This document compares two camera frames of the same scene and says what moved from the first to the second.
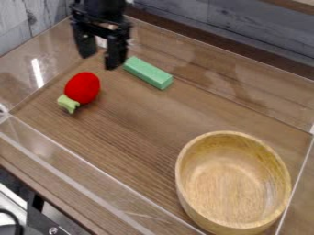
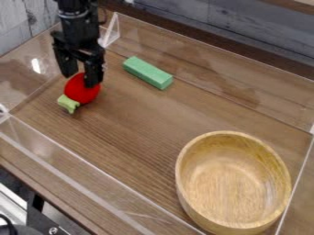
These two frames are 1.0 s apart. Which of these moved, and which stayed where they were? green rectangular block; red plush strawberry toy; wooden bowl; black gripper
Moved: black gripper
Stayed: green rectangular block; red plush strawberry toy; wooden bowl
